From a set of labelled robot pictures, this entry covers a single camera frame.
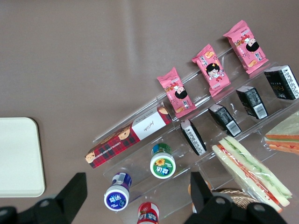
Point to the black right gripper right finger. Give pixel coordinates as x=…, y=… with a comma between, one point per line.
x=210, y=210

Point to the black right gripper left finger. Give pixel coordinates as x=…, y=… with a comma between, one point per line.
x=67, y=200

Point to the plastic triangle sandwich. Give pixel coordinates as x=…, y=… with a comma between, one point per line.
x=252, y=168
x=285, y=135

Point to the cream rectangular tray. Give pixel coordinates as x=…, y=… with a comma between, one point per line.
x=18, y=158

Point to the shallow wicker basket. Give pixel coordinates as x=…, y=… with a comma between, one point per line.
x=233, y=194

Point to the blue lid gum bottle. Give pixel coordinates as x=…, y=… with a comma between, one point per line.
x=118, y=193

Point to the clear acrylic tiered stand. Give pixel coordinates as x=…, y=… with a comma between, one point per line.
x=180, y=163

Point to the red lid gum bottle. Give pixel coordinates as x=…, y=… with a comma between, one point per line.
x=147, y=213

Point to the green lid gum bottle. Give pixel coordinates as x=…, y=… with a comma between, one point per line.
x=162, y=163

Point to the small black carton box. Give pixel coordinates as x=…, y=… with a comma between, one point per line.
x=282, y=82
x=252, y=102
x=193, y=138
x=224, y=120

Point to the red plaid cookie box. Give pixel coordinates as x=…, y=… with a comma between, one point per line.
x=121, y=144

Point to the pink cartoon snack packet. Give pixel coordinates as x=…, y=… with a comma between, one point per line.
x=211, y=70
x=176, y=93
x=245, y=46

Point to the brown table cover sheet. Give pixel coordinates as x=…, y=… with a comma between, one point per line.
x=93, y=58

